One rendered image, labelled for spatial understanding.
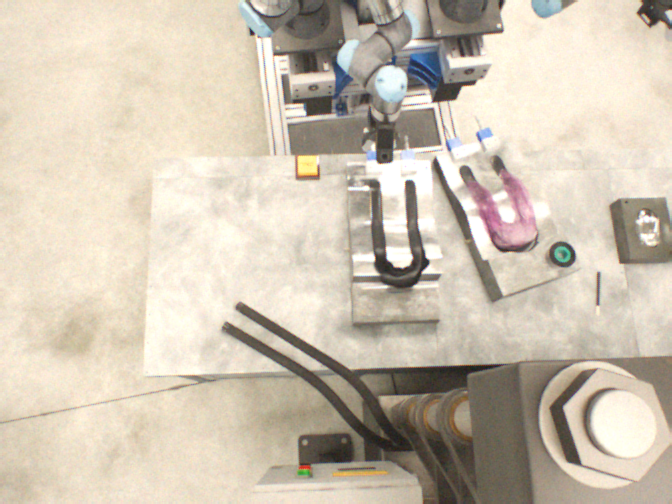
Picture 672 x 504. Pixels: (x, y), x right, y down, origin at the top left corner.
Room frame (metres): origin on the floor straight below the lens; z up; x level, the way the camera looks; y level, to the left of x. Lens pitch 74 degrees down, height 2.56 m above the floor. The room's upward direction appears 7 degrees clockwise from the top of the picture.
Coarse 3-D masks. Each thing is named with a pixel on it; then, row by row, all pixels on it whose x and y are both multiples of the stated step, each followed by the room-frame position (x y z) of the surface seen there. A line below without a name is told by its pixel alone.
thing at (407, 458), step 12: (384, 396) 0.07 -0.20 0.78; (396, 396) 0.08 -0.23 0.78; (408, 396) 0.08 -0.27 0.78; (384, 408) 0.04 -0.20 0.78; (384, 456) -0.10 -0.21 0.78; (396, 456) -0.09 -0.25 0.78; (408, 456) -0.09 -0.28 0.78; (408, 468) -0.12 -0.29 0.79; (420, 468) -0.12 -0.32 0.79; (420, 480) -0.15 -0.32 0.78; (432, 492) -0.18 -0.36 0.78
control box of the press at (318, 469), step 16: (304, 448) -0.15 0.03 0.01; (320, 448) -0.14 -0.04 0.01; (336, 448) -0.13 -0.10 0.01; (304, 464) -0.11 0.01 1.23; (320, 464) -0.12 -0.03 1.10; (336, 464) -0.11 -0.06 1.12; (352, 464) -0.10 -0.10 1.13; (368, 464) -0.10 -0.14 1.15; (384, 464) -0.09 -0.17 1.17; (272, 480) -0.13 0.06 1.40; (288, 480) -0.13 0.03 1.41; (304, 480) -0.12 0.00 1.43; (320, 480) -0.12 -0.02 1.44; (336, 480) -0.11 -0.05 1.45; (352, 480) -0.11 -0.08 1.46; (368, 480) -0.10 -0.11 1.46; (384, 480) -0.10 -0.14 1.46; (400, 480) -0.10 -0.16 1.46; (416, 480) -0.09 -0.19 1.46; (256, 496) -0.15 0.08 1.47; (272, 496) -0.15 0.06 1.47; (288, 496) -0.15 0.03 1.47; (304, 496) -0.14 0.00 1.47; (320, 496) -0.14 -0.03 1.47; (336, 496) -0.14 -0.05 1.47; (352, 496) -0.13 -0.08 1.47; (368, 496) -0.13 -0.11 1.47; (384, 496) -0.13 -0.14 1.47; (400, 496) -0.12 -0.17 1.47; (416, 496) -0.12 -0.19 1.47
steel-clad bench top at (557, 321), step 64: (192, 192) 0.63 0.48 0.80; (256, 192) 0.66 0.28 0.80; (320, 192) 0.68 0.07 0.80; (576, 192) 0.80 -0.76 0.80; (640, 192) 0.83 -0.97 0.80; (192, 256) 0.42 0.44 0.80; (256, 256) 0.45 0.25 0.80; (320, 256) 0.47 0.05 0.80; (448, 256) 0.52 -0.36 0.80; (192, 320) 0.22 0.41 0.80; (320, 320) 0.27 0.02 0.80; (448, 320) 0.32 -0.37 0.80; (512, 320) 0.35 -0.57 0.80; (576, 320) 0.37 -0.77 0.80; (640, 320) 0.40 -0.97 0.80
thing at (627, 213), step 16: (624, 208) 0.73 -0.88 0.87; (640, 208) 0.74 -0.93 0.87; (656, 208) 0.75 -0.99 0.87; (624, 224) 0.68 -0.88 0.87; (640, 224) 0.69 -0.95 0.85; (656, 224) 0.70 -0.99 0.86; (624, 240) 0.63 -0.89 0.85; (640, 240) 0.63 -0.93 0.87; (656, 240) 0.64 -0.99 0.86; (624, 256) 0.58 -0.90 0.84; (640, 256) 0.58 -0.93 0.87; (656, 256) 0.59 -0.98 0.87
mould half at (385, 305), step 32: (352, 192) 0.66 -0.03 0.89; (384, 192) 0.68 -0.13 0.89; (416, 192) 0.69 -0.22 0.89; (352, 224) 0.56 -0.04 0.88; (384, 224) 0.57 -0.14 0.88; (352, 256) 0.45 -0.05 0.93; (352, 288) 0.37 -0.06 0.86; (384, 288) 0.38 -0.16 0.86; (416, 288) 0.39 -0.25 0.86; (352, 320) 0.28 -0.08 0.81; (384, 320) 0.29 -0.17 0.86; (416, 320) 0.30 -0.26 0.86
